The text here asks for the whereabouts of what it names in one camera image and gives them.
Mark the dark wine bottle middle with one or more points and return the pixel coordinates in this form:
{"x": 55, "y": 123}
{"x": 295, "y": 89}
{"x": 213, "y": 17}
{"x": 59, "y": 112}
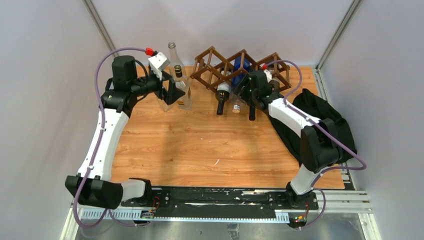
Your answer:
{"x": 252, "y": 112}

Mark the dark wine bottle silver neck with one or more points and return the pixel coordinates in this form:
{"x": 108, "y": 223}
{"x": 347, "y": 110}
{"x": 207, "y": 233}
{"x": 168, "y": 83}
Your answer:
{"x": 274, "y": 82}

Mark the brown wooden wine rack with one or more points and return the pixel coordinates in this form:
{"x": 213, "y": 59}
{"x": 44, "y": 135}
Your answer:
{"x": 211, "y": 68}

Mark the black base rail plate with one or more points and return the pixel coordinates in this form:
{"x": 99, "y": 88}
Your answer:
{"x": 224, "y": 203}

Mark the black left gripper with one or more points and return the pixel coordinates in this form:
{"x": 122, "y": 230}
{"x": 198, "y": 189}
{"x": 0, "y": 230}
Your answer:
{"x": 172, "y": 92}

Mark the clear whisky bottle black label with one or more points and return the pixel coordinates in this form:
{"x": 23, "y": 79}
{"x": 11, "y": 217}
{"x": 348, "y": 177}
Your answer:
{"x": 182, "y": 82}

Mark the blue square bottle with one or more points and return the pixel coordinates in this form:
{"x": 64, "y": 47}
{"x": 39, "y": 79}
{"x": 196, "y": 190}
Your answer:
{"x": 233, "y": 99}

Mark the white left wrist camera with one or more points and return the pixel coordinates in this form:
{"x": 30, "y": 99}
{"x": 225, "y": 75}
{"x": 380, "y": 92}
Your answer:
{"x": 158, "y": 63}

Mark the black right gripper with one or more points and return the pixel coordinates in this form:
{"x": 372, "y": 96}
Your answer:
{"x": 247, "y": 83}

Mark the dark wine bottle white label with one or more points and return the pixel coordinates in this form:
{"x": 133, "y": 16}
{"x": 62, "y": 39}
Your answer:
{"x": 222, "y": 94}

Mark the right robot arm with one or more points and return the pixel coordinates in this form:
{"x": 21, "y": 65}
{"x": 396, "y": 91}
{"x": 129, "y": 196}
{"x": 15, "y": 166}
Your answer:
{"x": 317, "y": 137}

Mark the clear bottle with dark label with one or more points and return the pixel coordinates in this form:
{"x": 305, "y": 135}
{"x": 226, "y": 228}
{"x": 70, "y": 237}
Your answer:
{"x": 175, "y": 60}

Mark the tall clear glass bottle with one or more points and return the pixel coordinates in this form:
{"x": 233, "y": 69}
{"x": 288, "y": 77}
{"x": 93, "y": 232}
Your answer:
{"x": 163, "y": 103}

